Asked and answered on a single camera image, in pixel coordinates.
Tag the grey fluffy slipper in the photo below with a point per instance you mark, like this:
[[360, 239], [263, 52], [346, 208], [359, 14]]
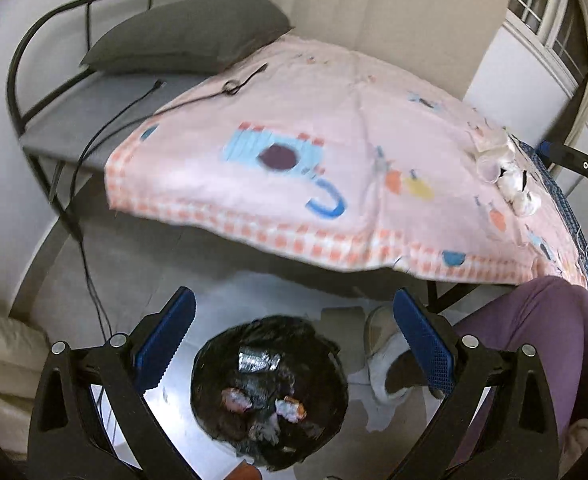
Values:
[[392, 368]]

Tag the person left hand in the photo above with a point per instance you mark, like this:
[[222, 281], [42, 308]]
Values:
[[244, 471]]

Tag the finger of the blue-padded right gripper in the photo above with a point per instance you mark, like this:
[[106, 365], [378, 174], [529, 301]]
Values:
[[565, 156]]

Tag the beige board against wall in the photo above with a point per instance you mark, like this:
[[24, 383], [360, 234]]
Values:
[[441, 41]]

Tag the black trash bag bin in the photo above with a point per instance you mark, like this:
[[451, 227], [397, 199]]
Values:
[[309, 371]]

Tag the black metal bed frame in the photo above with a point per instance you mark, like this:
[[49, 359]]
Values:
[[68, 118]]

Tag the clear plastic round container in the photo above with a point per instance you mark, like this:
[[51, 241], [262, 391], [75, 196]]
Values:
[[489, 165]]

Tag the red orange snack wrapper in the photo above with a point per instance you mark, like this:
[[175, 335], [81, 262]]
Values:
[[290, 409]]

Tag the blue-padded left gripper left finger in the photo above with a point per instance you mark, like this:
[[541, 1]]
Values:
[[67, 439]]

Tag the white window frame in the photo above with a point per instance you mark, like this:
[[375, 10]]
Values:
[[549, 39]]

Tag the clear plastic bag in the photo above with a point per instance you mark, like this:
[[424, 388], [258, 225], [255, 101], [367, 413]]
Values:
[[523, 204]]

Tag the pink white candy wrapper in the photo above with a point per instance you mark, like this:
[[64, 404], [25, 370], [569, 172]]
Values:
[[236, 401]]

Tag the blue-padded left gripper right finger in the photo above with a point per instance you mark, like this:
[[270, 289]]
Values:
[[423, 342]]

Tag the dark grey pillow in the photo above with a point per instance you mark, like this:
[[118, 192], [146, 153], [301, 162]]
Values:
[[188, 36]]

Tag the pink patterned bed sheet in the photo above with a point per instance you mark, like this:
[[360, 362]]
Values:
[[331, 157]]

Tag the purple trouser leg right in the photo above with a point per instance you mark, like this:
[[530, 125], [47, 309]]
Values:
[[552, 316]]

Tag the blue patterned blanket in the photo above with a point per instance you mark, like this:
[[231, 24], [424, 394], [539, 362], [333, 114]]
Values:
[[562, 205]]

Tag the white tissue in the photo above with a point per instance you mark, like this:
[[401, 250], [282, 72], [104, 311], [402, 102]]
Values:
[[490, 140]]

